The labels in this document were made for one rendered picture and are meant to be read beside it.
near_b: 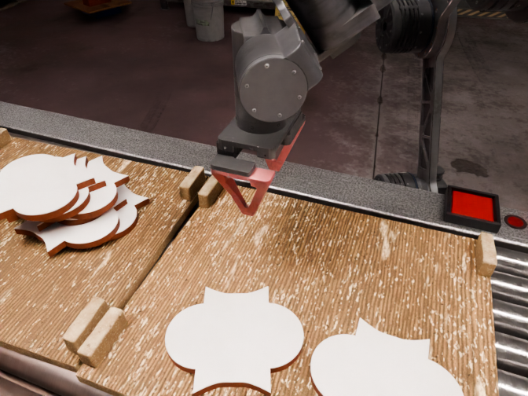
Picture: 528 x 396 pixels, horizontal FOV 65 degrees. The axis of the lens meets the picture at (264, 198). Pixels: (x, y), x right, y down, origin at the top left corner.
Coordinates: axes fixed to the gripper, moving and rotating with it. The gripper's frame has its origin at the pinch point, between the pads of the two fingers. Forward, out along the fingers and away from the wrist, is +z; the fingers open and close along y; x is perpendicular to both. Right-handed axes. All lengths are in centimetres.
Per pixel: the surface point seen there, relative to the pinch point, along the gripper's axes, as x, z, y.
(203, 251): 6.4, 8.9, -5.5
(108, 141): 37.9, 10.6, 16.0
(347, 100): 24, 101, 236
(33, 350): 17.2, 8.9, -24.8
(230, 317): -1.5, 7.8, -14.4
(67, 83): 227, 100, 191
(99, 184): 23.3, 3.4, -3.2
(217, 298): 1.1, 7.8, -12.5
